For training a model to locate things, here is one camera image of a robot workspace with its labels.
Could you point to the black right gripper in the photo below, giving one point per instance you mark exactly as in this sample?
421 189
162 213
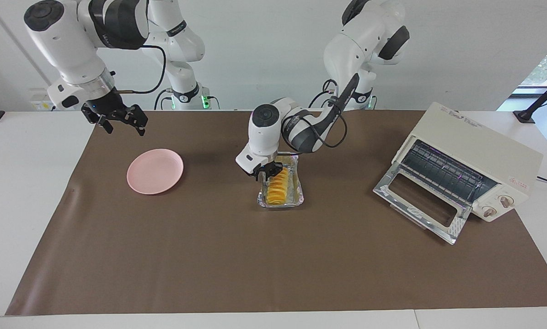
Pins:
109 107

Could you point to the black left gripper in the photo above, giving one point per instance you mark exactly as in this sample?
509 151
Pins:
269 170

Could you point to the sliced golden bread loaf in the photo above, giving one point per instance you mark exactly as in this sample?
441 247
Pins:
277 189

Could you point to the aluminium foil tray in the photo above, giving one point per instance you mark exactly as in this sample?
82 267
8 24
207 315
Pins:
297 192

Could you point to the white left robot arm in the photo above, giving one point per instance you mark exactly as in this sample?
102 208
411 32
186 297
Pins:
264 132

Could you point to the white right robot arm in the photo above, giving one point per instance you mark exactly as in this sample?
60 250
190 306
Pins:
67 45

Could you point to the silver glass oven door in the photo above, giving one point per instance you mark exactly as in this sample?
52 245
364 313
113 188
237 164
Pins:
422 201

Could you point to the cream toaster oven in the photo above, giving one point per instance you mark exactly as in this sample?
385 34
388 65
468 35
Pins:
479 146

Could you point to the cream oven knob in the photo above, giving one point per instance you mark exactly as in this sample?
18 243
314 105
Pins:
506 200
488 211

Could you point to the pink round plate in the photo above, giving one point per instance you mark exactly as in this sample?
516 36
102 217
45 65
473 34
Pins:
154 171

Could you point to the brown table mat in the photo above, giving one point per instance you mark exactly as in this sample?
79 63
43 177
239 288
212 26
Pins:
273 256

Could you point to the white wall socket strip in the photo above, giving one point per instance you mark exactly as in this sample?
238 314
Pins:
38 104

